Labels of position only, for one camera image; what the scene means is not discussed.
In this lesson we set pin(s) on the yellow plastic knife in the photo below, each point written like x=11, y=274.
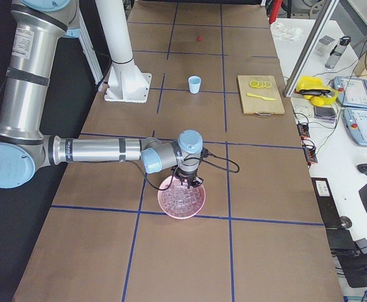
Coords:
x=260, y=97

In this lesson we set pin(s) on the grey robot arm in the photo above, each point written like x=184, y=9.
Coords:
x=24, y=149

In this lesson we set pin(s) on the teach pendant tablet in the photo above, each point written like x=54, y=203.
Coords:
x=356, y=123
x=352, y=91

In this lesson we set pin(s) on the pink bowl of ice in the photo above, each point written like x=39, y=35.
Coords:
x=180, y=202

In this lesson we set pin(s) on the light blue plastic cup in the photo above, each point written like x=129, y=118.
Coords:
x=194, y=83

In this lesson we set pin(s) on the lower teach pendant tablet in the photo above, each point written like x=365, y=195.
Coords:
x=356, y=123

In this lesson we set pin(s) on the bamboo cutting board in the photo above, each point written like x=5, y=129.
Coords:
x=255, y=106

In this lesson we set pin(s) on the aluminium frame post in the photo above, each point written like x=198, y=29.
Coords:
x=313, y=37

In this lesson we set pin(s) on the clear water bottle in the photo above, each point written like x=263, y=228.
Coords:
x=337, y=52

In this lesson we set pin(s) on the upper teach pendant tablet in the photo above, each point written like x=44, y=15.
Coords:
x=352, y=91

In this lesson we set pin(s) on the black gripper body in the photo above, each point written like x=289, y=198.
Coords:
x=187, y=178

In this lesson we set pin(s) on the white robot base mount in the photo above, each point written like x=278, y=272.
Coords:
x=126, y=83

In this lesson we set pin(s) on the yellow cloth bag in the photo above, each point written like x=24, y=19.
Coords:
x=314, y=90

